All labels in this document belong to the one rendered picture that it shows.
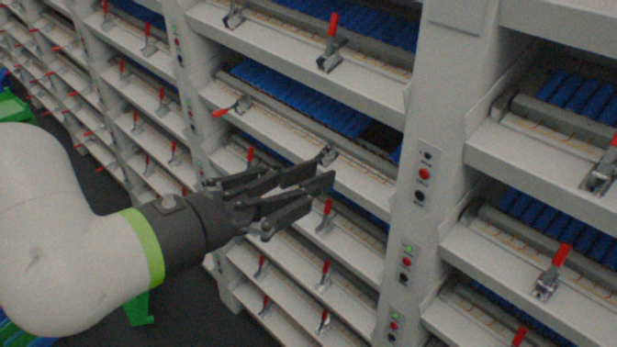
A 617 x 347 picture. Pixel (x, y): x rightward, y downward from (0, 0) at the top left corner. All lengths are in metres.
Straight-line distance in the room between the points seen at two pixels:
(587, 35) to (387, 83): 0.30
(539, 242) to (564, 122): 0.20
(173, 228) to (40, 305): 0.14
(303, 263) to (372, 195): 0.44
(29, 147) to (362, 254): 0.67
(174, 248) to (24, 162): 0.17
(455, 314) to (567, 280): 0.24
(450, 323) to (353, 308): 0.30
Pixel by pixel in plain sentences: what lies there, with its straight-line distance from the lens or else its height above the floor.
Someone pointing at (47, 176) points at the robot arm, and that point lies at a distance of 0.52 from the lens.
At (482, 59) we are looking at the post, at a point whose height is 1.25.
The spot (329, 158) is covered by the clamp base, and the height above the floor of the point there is 0.95.
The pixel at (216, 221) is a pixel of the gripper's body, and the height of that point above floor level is 1.11.
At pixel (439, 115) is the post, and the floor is 1.16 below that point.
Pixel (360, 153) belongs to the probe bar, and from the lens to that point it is 0.86.
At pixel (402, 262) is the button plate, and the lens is 0.85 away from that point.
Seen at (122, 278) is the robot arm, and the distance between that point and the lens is 0.50.
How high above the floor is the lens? 1.48
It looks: 38 degrees down
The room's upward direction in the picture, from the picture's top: straight up
